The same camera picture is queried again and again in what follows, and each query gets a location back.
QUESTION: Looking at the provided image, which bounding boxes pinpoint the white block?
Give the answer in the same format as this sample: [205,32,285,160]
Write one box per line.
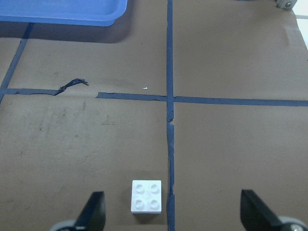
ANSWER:
[130,180,162,214]

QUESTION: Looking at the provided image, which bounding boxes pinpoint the blue plastic tray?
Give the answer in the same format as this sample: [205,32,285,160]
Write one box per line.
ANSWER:
[0,0,128,27]

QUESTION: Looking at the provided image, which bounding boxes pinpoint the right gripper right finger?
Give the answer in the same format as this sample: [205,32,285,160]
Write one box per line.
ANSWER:
[240,190,283,231]

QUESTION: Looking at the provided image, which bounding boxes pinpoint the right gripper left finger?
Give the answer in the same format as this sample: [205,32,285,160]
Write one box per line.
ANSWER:
[73,191,106,231]

